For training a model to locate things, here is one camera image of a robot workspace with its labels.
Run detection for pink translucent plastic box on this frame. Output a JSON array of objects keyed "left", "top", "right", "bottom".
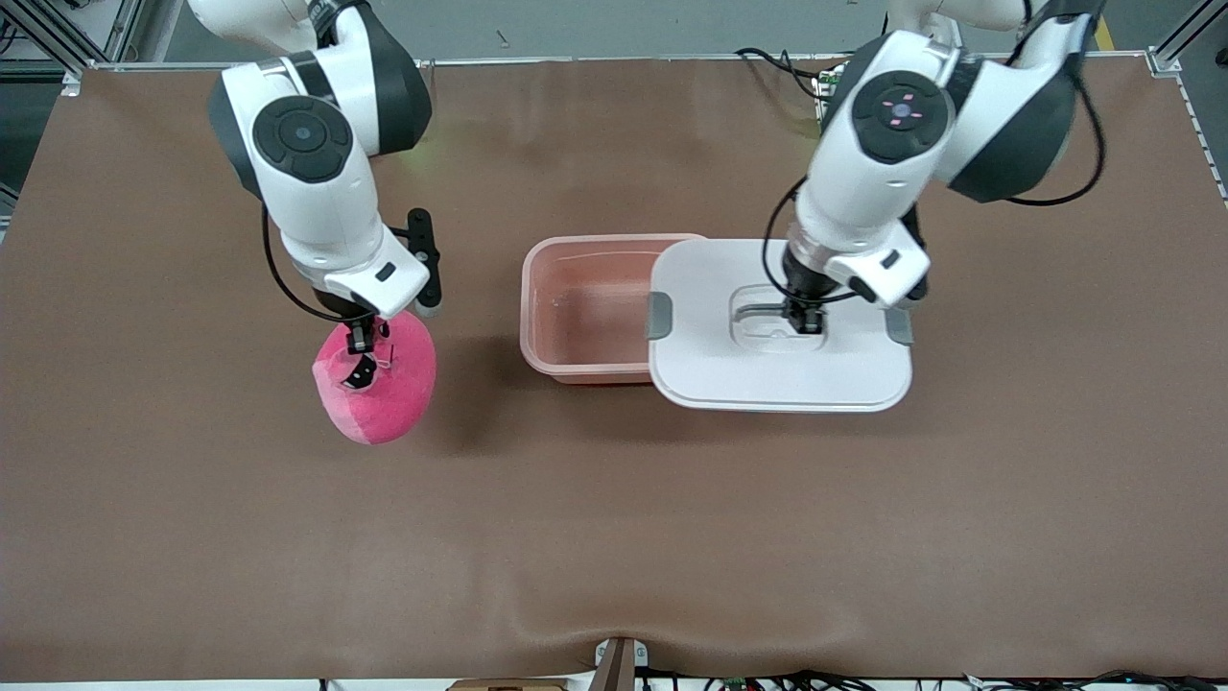
[{"left": 520, "top": 233, "right": 706, "bottom": 385}]

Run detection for aluminium frame corner post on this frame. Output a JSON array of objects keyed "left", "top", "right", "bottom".
[{"left": 1146, "top": 0, "right": 1228, "bottom": 80}]

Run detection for white lid with grey clips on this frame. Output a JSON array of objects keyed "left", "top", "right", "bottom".
[{"left": 648, "top": 238, "right": 912, "bottom": 414}]

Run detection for black left arm base cables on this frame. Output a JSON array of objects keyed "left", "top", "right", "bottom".
[{"left": 734, "top": 46, "right": 831, "bottom": 105}]

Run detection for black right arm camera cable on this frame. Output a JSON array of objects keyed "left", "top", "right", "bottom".
[{"left": 261, "top": 203, "right": 348, "bottom": 323}]

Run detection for aluminium frame with diagonal struts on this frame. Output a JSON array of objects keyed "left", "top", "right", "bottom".
[{"left": 0, "top": 0, "right": 145, "bottom": 70}]

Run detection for pink plush toy with eyes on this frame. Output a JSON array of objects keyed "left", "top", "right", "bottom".
[{"left": 312, "top": 309, "right": 437, "bottom": 447}]

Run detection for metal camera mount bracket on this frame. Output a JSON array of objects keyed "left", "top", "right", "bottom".
[{"left": 593, "top": 636, "right": 649, "bottom": 691}]

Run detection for brown table cover sheet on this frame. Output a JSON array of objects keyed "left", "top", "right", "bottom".
[{"left": 0, "top": 53, "right": 1228, "bottom": 682}]

